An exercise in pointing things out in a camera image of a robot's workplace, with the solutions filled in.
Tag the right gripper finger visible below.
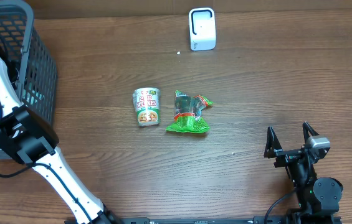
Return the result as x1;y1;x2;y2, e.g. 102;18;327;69
302;121;318;142
264;126;283;158

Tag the grey plastic shopping basket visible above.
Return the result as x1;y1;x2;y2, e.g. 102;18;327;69
0;1;58;159

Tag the green chip bag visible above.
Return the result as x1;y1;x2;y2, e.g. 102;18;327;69
166;90;213;134

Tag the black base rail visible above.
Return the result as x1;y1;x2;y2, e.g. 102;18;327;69
64;217;342;224

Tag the white barcode scanner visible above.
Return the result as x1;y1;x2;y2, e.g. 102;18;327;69
189;7;216;51

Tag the cup noodles container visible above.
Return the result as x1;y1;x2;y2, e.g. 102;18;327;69
133;87;160;126

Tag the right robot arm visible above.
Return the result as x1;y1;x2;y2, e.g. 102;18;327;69
261;122;343;223

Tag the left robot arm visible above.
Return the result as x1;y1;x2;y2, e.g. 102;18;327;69
0;46;121;223

